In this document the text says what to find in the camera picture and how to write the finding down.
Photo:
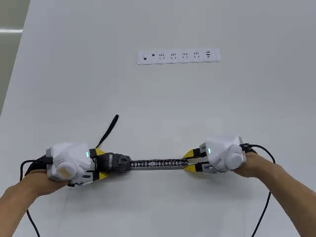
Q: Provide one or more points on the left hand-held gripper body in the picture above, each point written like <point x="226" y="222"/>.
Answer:
<point x="69" y="158"/>

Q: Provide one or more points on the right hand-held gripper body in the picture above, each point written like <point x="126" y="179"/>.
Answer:
<point x="223" y="154"/>

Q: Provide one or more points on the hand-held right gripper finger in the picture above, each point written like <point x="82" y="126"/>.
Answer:
<point x="197" y="168"/>
<point x="195" y="152"/>

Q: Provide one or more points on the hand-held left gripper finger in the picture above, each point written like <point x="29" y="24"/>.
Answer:
<point x="98" y="151"/>
<point x="95" y="175"/>

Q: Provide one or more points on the person's right forearm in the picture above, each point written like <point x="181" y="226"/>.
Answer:
<point x="288" y="190"/>

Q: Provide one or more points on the person's left forearm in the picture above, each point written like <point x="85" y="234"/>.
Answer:
<point x="14" y="209"/>

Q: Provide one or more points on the person's right hand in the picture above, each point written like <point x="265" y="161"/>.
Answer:
<point x="247" y="168"/>

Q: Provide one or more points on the person's left hand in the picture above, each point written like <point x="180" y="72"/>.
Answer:
<point x="42" y="184"/>

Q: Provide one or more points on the white power strip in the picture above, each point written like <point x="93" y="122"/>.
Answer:
<point x="179" y="56"/>

